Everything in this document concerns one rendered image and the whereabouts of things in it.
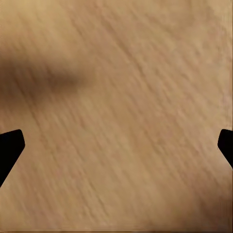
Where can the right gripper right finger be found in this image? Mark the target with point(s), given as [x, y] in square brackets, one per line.
[225, 144]

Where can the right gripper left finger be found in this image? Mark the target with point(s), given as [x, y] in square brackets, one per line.
[11, 146]

